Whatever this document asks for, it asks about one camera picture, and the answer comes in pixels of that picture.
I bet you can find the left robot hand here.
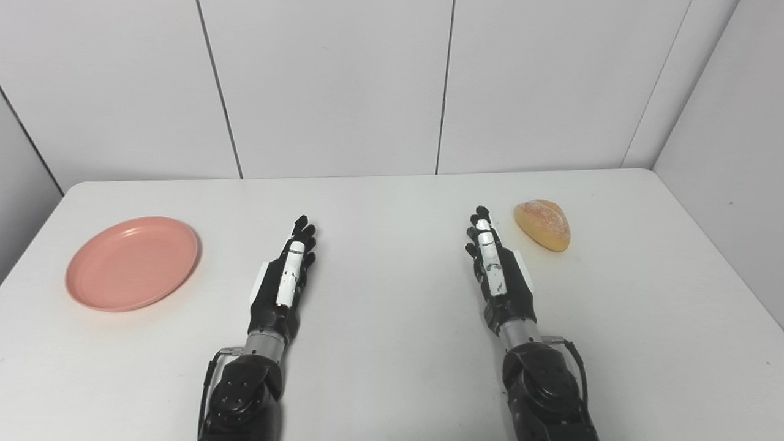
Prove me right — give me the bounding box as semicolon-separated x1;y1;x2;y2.
248;215;317;344

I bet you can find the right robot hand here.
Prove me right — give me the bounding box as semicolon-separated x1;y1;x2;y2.
465;205;538;335

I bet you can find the bread roll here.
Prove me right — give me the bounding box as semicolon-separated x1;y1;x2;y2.
514;199;571;252

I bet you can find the pink plate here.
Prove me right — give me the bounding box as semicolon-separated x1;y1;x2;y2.
65;216;200;313

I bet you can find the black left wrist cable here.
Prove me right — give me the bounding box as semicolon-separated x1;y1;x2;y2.
197;347;246;439

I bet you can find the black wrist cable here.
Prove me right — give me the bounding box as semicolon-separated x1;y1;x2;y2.
543;334;590;417
197;347;246;439

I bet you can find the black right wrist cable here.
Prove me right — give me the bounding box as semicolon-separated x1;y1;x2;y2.
543;334;590;417

